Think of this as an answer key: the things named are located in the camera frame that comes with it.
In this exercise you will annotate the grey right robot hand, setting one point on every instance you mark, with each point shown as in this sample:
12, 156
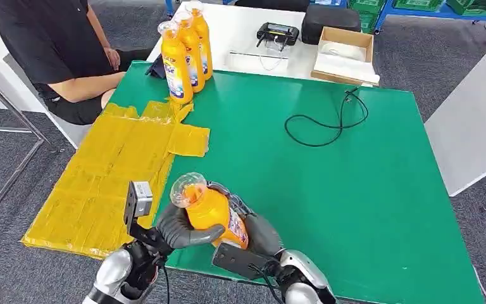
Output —
264, 237

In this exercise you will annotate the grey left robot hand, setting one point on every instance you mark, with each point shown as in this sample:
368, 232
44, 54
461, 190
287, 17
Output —
180, 233

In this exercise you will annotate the orange drink bottle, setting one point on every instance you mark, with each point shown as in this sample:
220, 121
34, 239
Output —
203, 38
209, 210
192, 54
176, 63

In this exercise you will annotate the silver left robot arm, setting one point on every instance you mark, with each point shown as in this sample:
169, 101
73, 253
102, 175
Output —
117, 272

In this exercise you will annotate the green table mat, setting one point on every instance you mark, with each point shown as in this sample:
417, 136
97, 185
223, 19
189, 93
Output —
310, 189

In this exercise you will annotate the yellow sheet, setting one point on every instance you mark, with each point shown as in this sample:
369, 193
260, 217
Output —
109, 180

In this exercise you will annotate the white bench seat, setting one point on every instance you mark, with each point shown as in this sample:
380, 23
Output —
71, 132

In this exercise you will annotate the blue tablet case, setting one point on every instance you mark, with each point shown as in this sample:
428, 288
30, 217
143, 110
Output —
157, 69

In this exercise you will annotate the clear plastic sheet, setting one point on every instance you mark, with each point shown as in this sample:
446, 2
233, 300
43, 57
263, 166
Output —
257, 63

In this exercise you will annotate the person's left hand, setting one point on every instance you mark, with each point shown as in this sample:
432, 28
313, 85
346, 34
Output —
113, 58

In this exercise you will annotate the cardboard box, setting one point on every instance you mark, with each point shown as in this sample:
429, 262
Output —
319, 58

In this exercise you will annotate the white foam padding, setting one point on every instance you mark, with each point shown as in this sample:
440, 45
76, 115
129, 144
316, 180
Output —
343, 63

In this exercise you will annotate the black handheld controller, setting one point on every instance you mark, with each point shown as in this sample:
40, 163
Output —
277, 33

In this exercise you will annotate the black bag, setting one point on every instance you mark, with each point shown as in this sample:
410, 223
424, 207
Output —
331, 23

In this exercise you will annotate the blue metal rack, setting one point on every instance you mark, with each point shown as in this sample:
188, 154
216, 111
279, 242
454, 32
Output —
436, 14
170, 6

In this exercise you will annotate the person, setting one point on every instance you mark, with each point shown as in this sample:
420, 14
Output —
50, 46

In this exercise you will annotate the black chair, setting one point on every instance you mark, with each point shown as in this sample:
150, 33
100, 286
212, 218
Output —
272, 4

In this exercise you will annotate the green plastic crate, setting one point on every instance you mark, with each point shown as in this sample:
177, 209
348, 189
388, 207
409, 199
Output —
419, 4
366, 5
477, 6
368, 23

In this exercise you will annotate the white side table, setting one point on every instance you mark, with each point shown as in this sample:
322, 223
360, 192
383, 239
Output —
477, 117

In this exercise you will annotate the dark right wrist camera box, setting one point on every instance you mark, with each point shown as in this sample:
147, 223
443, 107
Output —
236, 260

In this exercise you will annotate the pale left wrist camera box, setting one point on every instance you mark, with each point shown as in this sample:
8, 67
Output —
140, 201

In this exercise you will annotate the grey metal frame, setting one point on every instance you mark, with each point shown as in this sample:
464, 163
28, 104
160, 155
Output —
8, 109

